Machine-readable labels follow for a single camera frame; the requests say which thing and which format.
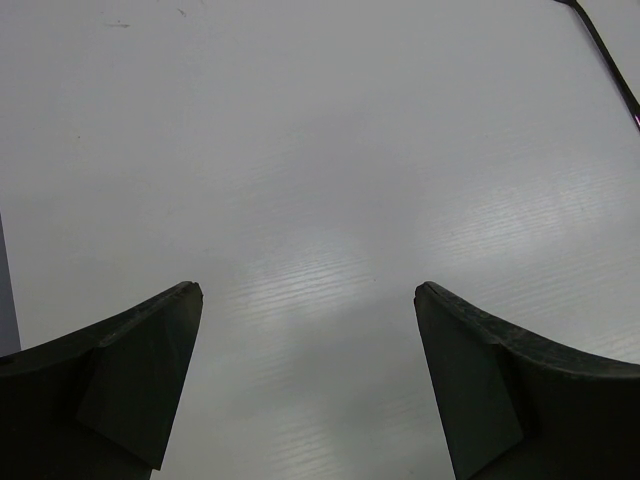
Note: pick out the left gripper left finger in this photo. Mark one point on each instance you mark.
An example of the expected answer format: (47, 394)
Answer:
(100, 402)

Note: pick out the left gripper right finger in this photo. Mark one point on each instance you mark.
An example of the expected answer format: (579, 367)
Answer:
(516, 405)

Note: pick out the black metal fork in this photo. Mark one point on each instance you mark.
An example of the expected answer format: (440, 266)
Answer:
(625, 92)

